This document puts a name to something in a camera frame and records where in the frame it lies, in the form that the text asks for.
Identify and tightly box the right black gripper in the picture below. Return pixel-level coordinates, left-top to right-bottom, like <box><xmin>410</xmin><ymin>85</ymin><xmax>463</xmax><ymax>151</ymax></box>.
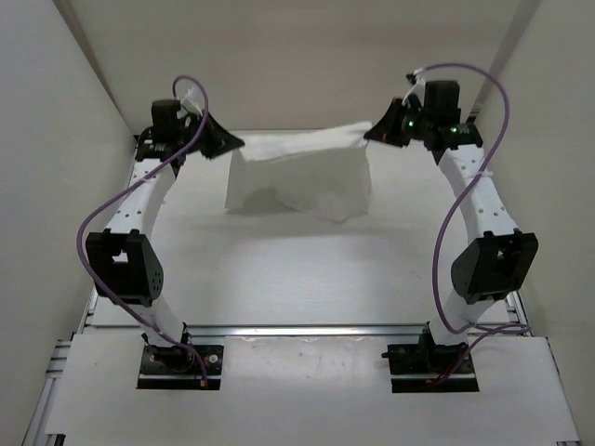
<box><xmin>365</xmin><ymin>98</ymin><xmax>434</xmax><ymax>149</ymax></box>

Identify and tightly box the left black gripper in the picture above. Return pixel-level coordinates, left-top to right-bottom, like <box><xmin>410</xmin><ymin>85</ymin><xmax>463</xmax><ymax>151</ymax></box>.
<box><xmin>175</xmin><ymin>110</ymin><xmax>242</xmax><ymax>161</ymax></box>

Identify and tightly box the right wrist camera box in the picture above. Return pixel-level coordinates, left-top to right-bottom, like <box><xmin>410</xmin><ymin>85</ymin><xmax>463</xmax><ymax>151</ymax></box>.
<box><xmin>423</xmin><ymin>80</ymin><xmax>461</xmax><ymax>125</ymax></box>

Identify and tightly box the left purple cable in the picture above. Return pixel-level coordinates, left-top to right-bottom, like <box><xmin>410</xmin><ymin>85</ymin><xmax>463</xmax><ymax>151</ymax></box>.
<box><xmin>76</xmin><ymin>73</ymin><xmax>210</xmax><ymax>389</ymax></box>

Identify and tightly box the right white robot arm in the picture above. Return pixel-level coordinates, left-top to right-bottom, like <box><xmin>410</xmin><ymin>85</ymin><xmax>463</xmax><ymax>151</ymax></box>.
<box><xmin>364</xmin><ymin>96</ymin><xmax>538</xmax><ymax>372</ymax></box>

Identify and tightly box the aluminium table frame rail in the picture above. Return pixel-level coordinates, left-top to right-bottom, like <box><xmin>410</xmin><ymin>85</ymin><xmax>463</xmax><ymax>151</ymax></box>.
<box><xmin>189</xmin><ymin>324</ymin><xmax>424</xmax><ymax>337</ymax></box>

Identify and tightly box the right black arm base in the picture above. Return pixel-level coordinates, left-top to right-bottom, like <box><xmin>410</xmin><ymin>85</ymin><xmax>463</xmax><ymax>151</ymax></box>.
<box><xmin>381</xmin><ymin>328</ymin><xmax>480</xmax><ymax>394</ymax></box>

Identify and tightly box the white fabric skirt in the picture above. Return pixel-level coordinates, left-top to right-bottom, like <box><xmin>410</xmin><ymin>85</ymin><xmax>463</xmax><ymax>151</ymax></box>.
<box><xmin>225</xmin><ymin>121</ymin><xmax>372</xmax><ymax>223</ymax></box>

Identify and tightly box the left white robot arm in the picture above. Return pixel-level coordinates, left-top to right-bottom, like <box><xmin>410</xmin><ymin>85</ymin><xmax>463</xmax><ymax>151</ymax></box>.
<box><xmin>84</xmin><ymin>112</ymin><xmax>245</xmax><ymax>372</ymax></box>

